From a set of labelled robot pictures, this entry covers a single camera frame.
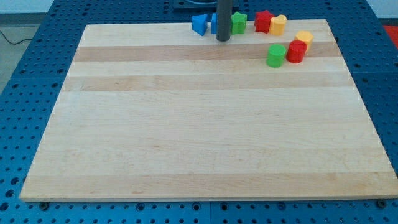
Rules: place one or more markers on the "red object at edge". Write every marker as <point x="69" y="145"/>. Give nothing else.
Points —
<point x="392" y="32"/>

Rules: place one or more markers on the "light wooden board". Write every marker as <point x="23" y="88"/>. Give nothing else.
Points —
<point x="156" y="112"/>

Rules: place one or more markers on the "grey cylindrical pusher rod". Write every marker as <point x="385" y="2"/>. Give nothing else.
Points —
<point x="224" y="12"/>

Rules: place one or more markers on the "green star block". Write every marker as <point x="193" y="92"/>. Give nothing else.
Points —
<point x="238" y="23"/>

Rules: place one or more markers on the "yellow hexagon block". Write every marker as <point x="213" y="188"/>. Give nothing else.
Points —
<point x="305" y="36"/>

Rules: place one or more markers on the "red star block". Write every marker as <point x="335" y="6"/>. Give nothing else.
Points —
<point x="262" y="21"/>

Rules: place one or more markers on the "green cylinder block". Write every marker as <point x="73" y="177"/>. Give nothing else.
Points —
<point x="276" y="55"/>

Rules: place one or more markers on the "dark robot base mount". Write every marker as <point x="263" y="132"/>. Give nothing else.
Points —
<point x="194" y="6"/>

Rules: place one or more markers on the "blue triangle block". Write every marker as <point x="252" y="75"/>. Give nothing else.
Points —
<point x="199" y="24"/>

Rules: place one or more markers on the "blue cube block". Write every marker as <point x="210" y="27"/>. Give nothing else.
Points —
<point x="214" y="23"/>

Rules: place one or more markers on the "yellow heart block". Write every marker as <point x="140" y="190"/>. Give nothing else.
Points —
<point x="277" y="25"/>

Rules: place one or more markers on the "red cylinder block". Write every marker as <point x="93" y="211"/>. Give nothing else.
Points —
<point x="296" y="51"/>

